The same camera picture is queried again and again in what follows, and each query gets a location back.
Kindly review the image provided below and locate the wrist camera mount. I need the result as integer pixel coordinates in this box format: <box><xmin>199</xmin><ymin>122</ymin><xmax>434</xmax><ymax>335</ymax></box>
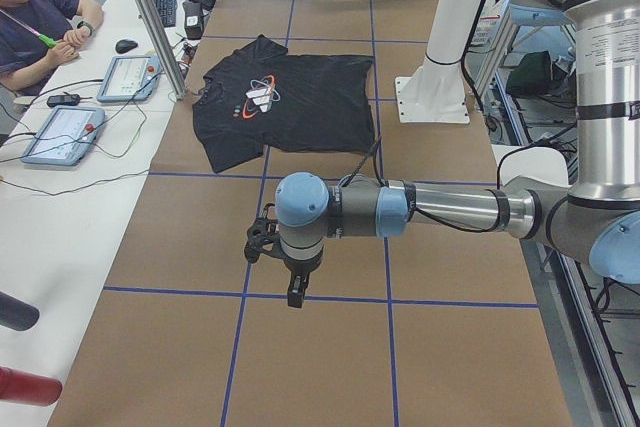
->
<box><xmin>244</xmin><ymin>202</ymin><xmax>283</xmax><ymax>264</ymax></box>

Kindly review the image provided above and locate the black printed t-shirt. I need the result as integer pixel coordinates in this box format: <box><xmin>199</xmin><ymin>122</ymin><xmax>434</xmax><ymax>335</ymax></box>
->
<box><xmin>192</xmin><ymin>35</ymin><xmax>375</xmax><ymax>173</ymax></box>

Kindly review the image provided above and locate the far teach pendant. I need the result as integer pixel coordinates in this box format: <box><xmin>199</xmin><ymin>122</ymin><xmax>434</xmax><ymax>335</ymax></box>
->
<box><xmin>96</xmin><ymin>55</ymin><xmax>161</xmax><ymax>103</ymax></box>

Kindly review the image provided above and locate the white plastic chair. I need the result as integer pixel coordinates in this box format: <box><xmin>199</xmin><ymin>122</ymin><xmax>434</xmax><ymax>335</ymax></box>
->
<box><xmin>492</xmin><ymin>145</ymin><xmax>570</xmax><ymax>188</ymax></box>

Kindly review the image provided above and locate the seated person in navy shirt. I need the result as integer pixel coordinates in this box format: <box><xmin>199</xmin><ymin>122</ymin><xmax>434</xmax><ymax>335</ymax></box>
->
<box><xmin>1</xmin><ymin>0</ymin><xmax>103</xmax><ymax>96</ymax></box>

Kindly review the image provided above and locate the red bottle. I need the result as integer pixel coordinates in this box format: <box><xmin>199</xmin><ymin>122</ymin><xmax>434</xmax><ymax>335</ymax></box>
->
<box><xmin>1</xmin><ymin>367</ymin><xmax>63</xmax><ymax>406</ymax></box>

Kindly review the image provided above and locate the black computer mouse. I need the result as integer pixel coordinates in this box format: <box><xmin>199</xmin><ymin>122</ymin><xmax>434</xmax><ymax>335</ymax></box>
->
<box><xmin>115</xmin><ymin>39</ymin><xmax>138</xmax><ymax>54</ymax></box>

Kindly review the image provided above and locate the teach pendant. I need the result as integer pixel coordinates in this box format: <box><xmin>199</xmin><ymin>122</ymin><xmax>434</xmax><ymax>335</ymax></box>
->
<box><xmin>20</xmin><ymin>106</ymin><xmax>106</xmax><ymax>167</ymax></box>
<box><xmin>96</xmin><ymin>55</ymin><xmax>161</xmax><ymax>103</ymax></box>

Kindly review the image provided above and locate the black label printer box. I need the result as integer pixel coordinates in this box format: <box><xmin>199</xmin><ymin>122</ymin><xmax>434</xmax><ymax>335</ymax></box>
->
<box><xmin>182</xmin><ymin>1</ymin><xmax>205</xmax><ymax>40</ymax></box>

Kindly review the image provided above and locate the black keyboard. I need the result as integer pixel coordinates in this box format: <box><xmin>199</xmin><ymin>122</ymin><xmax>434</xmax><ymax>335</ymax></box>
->
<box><xmin>152</xmin><ymin>0</ymin><xmax>177</xmax><ymax>27</ymax></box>

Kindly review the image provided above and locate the near teach pendant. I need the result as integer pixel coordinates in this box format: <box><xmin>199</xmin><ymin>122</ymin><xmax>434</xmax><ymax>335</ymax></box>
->
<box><xmin>20</xmin><ymin>106</ymin><xmax>106</xmax><ymax>167</ymax></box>

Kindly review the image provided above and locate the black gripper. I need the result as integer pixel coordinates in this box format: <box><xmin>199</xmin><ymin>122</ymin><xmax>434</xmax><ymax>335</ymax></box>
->
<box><xmin>284</xmin><ymin>255</ymin><xmax>320</xmax><ymax>308</ymax></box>

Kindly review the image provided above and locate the aluminium frame post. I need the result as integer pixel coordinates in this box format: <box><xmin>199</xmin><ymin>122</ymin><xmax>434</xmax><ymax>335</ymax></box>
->
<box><xmin>135</xmin><ymin>0</ymin><xmax>186</xmax><ymax>100</ymax></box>

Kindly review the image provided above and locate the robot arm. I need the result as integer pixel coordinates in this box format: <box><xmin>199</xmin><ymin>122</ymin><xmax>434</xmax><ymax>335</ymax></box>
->
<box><xmin>272</xmin><ymin>0</ymin><xmax>639</xmax><ymax>308</ymax></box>

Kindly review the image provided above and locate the black handheld device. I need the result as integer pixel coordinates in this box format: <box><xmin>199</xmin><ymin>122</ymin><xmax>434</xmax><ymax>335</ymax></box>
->
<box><xmin>46</xmin><ymin>94</ymin><xmax>81</xmax><ymax>108</ymax></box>

